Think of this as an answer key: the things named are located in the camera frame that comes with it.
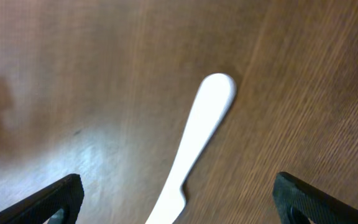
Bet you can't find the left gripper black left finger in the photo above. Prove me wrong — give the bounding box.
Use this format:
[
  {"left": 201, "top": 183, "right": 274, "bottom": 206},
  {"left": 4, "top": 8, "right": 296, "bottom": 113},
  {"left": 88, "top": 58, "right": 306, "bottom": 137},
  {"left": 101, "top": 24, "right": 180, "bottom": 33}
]
[{"left": 0, "top": 174, "right": 85, "bottom": 224}]

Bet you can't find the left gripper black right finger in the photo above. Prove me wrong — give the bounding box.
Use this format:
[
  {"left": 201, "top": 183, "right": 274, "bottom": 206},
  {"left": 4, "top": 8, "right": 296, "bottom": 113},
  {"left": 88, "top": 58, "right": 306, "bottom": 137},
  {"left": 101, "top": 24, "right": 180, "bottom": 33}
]
[{"left": 273, "top": 172, "right": 358, "bottom": 224}]

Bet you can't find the white plastic knife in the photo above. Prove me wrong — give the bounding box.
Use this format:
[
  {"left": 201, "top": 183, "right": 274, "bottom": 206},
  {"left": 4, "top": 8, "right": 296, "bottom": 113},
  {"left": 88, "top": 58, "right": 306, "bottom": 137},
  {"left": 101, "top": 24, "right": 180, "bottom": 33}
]
[{"left": 145, "top": 73, "right": 236, "bottom": 224}]

